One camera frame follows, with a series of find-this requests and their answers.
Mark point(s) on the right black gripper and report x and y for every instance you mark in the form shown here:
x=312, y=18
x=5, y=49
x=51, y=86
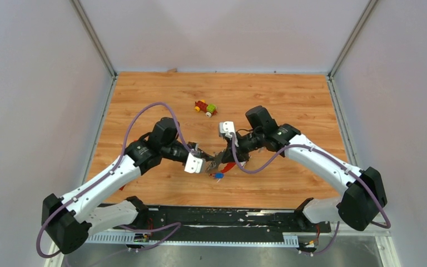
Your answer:
x=241, y=154

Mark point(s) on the colourful toy brick car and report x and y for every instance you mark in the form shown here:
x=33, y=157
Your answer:
x=208, y=109

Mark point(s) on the key with blue tag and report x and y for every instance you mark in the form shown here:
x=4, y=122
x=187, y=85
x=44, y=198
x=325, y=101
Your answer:
x=217, y=176

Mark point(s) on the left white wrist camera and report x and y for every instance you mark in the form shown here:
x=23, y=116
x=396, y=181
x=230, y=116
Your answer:
x=194, y=165

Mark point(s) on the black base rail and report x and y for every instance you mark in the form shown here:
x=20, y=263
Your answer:
x=225, y=224

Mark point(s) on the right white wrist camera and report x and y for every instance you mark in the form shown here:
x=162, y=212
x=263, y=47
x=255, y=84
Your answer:
x=226, y=130

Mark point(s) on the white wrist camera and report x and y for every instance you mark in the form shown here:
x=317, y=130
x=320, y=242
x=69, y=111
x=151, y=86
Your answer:
x=226, y=130
x=194, y=165

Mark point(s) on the metal key holder red handle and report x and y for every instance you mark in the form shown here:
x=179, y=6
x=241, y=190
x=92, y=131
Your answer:
x=217, y=166

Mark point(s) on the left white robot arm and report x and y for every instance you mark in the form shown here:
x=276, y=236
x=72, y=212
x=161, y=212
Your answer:
x=71, y=219

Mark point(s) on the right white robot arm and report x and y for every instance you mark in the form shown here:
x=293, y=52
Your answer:
x=362, y=195

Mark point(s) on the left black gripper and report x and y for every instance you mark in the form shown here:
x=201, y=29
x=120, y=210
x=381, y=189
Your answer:
x=203, y=155

